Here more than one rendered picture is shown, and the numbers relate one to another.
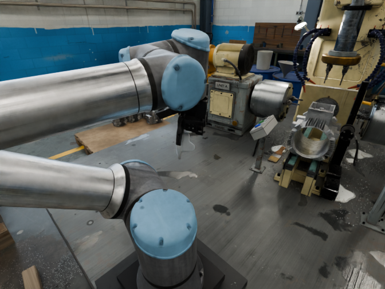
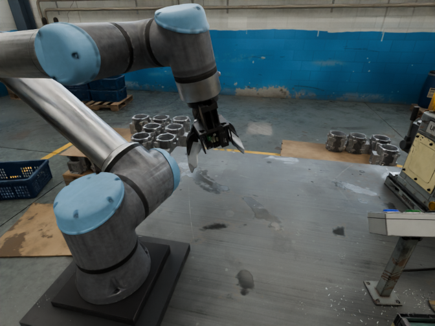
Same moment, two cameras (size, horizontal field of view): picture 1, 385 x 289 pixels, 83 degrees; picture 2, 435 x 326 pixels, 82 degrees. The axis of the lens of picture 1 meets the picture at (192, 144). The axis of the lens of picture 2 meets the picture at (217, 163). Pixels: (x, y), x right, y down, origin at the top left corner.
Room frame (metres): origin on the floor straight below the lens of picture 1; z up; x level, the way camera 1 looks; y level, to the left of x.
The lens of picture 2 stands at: (0.35, -0.48, 1.45)
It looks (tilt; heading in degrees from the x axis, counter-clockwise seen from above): 29 degrees down; 58
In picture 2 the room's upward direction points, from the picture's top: straight up
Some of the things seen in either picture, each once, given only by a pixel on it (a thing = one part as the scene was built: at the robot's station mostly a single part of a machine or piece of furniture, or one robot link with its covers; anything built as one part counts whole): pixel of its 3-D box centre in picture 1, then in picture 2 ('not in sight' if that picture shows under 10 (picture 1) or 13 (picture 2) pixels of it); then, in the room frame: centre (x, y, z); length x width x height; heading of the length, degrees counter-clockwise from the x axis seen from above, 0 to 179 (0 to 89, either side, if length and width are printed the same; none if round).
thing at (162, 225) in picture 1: (164, 232); (100, 216); (0.36, 0.07, 1.04); 0.17 x 0.15 x 0.18; 32
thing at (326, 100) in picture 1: (324, 109); not in sight; (1.29, -0.82, 1.01); 0.15 x 0.02 x 0.15; 55
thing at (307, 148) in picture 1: (313, 134); not in sight; (0.95, -0.59, 1.01); 0.20 x 0.19 x 0.19; 146
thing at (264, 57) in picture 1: (263, 59); not in sight; (3.39, -1.03, 0.99); 0.24 x 0.22 x 0.24; 46
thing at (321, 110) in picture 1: (319, 113); not in sight; (0.98, -0.61, 1.11); 0.12 x 0.11 x 0.07; 146
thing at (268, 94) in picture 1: (264, 98); not in sight; (1.42, -0.48, 1.04); 0.37 x 0.25 x 0.25; 55
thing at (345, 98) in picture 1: (323, 112); not in sight; (1.34, -0.86, 0.97); 0.30 x 0.11 x 0.34; 55
